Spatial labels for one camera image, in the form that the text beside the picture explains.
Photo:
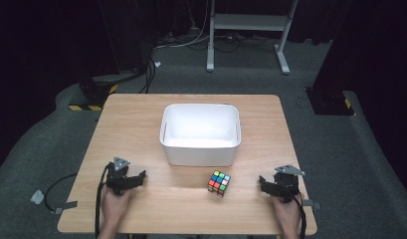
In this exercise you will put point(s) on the white metal stand frame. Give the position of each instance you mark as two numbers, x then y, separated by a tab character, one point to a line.
247	22

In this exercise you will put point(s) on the multicoloured puzzle cube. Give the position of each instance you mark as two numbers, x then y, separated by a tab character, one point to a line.
219	183

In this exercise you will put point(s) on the grey table clamp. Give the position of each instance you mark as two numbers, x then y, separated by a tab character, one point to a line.
65	207
312	203

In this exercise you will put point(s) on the person's left hand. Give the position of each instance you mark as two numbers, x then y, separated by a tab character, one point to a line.
114	207

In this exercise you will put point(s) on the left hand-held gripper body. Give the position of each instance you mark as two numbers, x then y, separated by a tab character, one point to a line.
117	176

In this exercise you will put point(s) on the person's right hand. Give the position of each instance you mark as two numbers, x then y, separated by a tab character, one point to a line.
287	214

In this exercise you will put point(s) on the black base with striped edge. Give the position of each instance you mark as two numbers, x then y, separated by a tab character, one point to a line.
95	94
330	101

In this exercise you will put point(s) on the white plastic bin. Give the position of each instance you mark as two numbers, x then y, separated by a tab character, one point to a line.
200	156

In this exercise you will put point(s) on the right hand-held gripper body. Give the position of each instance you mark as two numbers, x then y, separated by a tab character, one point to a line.
288	184

